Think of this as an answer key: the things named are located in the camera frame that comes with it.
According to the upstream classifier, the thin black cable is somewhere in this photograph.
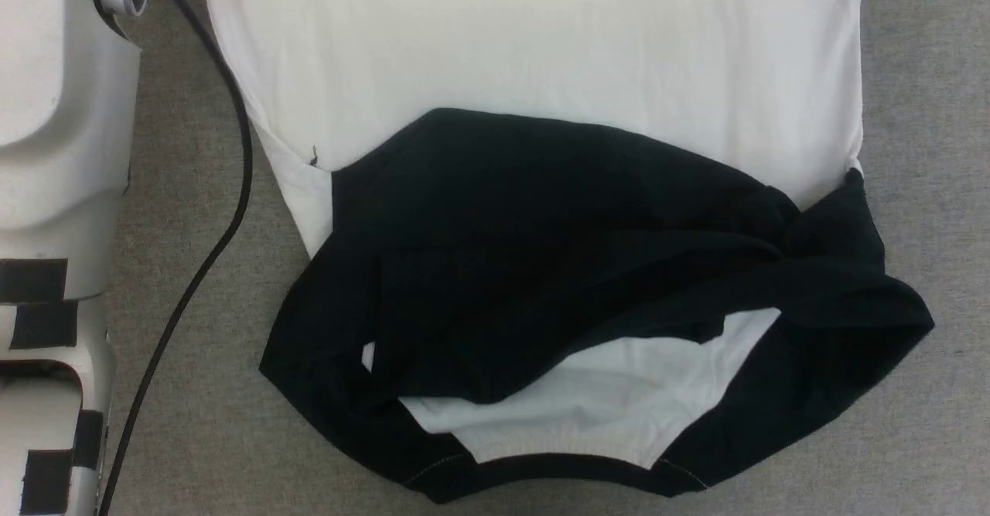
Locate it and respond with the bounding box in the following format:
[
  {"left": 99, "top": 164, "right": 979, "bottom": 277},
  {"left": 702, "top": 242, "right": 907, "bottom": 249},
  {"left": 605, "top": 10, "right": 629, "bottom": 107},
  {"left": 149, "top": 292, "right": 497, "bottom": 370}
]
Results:
[{"left": 95, "top": 0, "right": 255, "bottom": 516}]

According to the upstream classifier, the white and black shirt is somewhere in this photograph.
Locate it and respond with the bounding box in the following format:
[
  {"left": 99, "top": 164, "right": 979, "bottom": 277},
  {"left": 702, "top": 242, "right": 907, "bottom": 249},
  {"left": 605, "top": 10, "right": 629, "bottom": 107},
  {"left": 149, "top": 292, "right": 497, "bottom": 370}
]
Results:
[{"left": 197, "top": 0, "right": 937, "bottom": 504}]

